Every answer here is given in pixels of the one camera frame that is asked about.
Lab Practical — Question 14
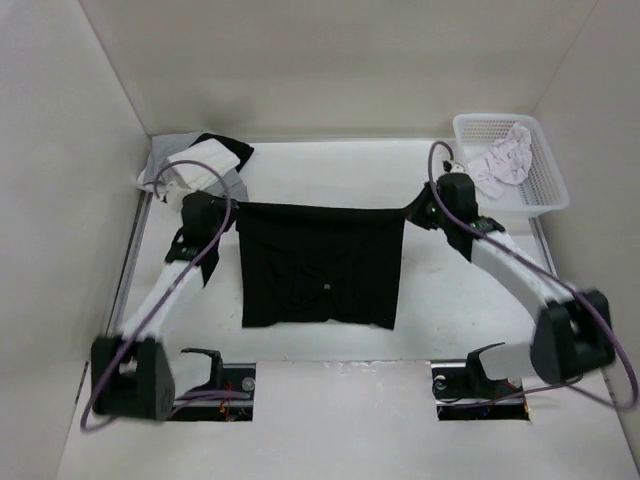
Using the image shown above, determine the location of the folded white tank top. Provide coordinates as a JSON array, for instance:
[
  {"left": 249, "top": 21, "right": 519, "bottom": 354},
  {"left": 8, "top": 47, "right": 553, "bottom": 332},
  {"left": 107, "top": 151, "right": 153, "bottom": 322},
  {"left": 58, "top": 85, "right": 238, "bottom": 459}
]
[{"left": 167, "top": 139, "right": 240, "bottom": 190}]

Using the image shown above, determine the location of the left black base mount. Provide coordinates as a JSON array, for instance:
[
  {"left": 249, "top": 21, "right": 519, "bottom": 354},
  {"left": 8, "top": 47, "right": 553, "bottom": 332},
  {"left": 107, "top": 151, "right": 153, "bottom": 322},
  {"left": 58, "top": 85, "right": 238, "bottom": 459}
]
[{"left": 168, "top": 348, "right": 257, "bottom": 422}]

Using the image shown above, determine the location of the white crumpled tank top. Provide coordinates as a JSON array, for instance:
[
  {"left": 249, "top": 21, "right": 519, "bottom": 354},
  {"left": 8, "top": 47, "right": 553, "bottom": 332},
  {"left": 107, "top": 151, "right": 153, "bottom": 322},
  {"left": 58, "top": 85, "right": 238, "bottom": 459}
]
[{"left": 466, "top": 122, "right": 533, "bottom": 199}]

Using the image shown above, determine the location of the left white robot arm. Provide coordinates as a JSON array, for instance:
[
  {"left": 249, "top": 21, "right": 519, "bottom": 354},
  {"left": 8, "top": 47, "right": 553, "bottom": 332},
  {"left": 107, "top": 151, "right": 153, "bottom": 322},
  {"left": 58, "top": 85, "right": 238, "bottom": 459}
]
[{"left": 81, "top": 191, "right": 251, "bottom": 429}]

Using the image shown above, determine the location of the folded black tank top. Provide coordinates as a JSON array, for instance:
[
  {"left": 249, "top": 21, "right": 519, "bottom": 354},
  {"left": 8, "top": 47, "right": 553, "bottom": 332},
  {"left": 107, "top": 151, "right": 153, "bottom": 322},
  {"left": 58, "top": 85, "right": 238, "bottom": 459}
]
[{"left": 192, "top": 132, "right": 255, "bottom": 173}]

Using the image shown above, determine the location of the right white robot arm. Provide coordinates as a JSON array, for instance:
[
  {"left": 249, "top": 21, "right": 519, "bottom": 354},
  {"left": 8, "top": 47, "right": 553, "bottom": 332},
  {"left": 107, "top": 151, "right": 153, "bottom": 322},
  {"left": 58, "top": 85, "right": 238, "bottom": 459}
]
[{"left": 404, "top": 173, "right": 622, "bottom": 396}]

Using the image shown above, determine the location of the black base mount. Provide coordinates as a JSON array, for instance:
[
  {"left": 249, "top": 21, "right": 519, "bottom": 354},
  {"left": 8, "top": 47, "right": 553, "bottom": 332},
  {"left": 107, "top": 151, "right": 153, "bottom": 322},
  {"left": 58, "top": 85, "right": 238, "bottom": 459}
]
[
  {"left": 168, "top": 348, "right": 257, "bottom": 422},
  {"left": 431, "top": 344, "right": 529, "bottom": 421}
]

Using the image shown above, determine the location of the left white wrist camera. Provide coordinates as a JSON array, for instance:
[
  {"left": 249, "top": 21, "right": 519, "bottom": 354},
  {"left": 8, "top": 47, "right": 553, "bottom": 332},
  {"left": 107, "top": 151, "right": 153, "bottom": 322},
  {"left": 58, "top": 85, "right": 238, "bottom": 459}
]
[{"left": 160, "top": 181, "right": 192, "bottom": 212}]

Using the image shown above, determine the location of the black tank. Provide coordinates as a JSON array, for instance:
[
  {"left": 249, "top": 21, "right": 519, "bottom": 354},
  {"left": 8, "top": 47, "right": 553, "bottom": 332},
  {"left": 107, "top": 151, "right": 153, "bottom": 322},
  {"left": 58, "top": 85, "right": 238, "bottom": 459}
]
[
  {"left": 192, "top": 132, "right": 255, "bottom": 173},
  {"left": 236, "top": 202, "right": 405, "bottom": 330}
]

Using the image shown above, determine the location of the white plastic laundry basket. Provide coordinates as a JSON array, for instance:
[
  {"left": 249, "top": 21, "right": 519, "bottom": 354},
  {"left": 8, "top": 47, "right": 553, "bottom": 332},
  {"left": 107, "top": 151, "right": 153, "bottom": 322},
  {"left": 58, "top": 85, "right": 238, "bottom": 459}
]
[{"left": 453, "top": 113, "right": 569, "bottom": 218}]

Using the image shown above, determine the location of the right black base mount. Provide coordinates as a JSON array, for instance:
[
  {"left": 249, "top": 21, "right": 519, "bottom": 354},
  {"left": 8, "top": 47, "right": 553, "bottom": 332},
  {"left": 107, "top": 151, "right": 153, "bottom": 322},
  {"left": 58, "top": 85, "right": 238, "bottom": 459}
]
[{"left": 431, "top": 344, "right": 529, "bottom": 421}]

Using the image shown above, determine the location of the folded grey tank top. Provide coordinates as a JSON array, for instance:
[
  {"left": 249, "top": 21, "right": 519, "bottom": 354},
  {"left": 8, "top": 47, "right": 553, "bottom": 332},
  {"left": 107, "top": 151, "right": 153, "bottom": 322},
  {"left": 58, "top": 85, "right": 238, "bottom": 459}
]
[{"left": 136, "top": 132, "right": 249, "bottom": 201}]

